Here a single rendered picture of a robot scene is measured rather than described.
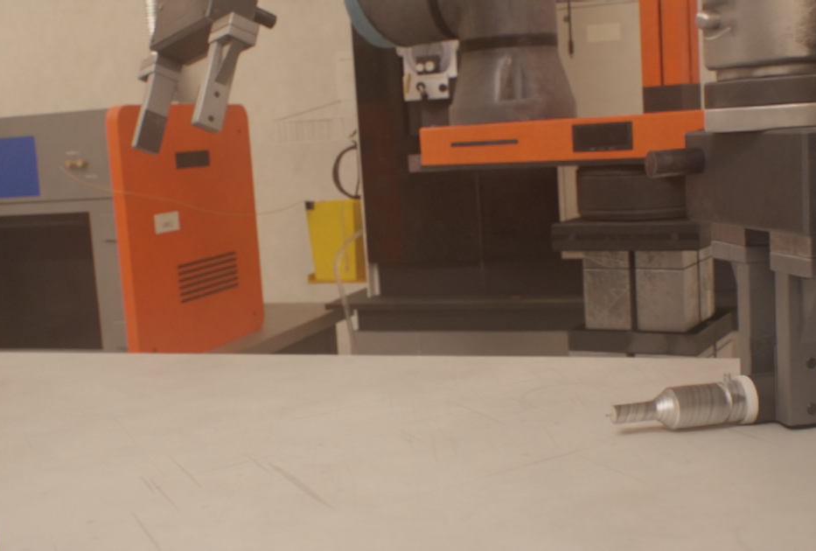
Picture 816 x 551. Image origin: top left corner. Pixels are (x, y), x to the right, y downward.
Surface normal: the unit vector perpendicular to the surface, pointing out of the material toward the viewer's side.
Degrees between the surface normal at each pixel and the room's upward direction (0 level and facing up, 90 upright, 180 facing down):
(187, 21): 67
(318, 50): 90
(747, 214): 90
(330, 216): 93
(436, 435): 0
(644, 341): 90
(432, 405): 0
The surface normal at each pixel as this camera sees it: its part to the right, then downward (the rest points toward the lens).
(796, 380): 0.18, 0.11
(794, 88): -0.14, 0.14
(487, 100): -0.49, -0.16
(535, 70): 0.34, -0.21
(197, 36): -0.18, 0.96
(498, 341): -0.35, 0.14
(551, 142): -0.70, 0.14
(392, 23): -0.44, 0.68
